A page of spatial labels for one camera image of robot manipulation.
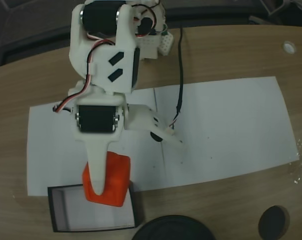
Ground black camera cable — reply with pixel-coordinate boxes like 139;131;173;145
169;26;185;130

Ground grey metal frame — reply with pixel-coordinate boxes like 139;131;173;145
248;0;292;25

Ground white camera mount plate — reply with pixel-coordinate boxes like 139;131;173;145
124;104;186;151

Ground white round cap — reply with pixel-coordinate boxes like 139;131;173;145
283;41;297;54

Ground white paper sheet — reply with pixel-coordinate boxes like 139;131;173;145
27;87;167;197
153;76;300;192

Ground black oval camera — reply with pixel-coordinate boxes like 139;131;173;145
150;132;164;143

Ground orange cube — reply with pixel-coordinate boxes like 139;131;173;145
81;150;132;208

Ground brown open box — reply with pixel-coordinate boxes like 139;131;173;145
47;181;142;233

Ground black round-base stand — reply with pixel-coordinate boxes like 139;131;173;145
132;214;217;240

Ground round table cable hole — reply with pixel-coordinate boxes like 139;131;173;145
257;205;291;240

